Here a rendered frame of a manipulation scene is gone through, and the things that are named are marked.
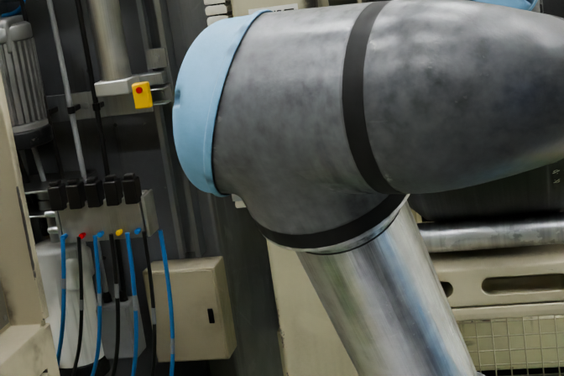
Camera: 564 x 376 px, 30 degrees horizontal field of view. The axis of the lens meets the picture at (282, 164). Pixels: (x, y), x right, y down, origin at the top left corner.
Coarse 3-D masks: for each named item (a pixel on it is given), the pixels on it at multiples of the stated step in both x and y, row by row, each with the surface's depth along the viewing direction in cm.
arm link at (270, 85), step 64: (192, 64) 64; (256, 64) 62; (320, 64) 59; (192, 128) 64; (256, 128) 62; (320, 128) 60; (256, 192) 65; (320, 192) 64; (384, 192) 62; (320, 256) 70; (384, 256) 70; (384, 320) 73; (448, 320) 77
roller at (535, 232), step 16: (432, 224) 152; (448, 224) 152; (464, 224) 151; (480, 224) 150; (496, 224) 150; (512, 224) 149; (528, 224) 149; (544, 224) 148; (560, 224) 148; (432, 240) 151; (448, 240) 151; (464, 240) 150; (480, 240) 150; (496, 240) 150; (512, 240) 149; (528, 240) 149; (544, 240) 148; (560, 240) 148
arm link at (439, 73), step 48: (432, 0) 60; (384, 48) 58; (432, 48) 57; (480, 48) 57; (528, 48) 58; (384, 96) 57; (432, 96) 57; (480, 96) 57; (528, 96) 58; (384, 144) 58; (432, 144) 57; (480, 144) 58; (528, 144) 59; (432, 192) 62
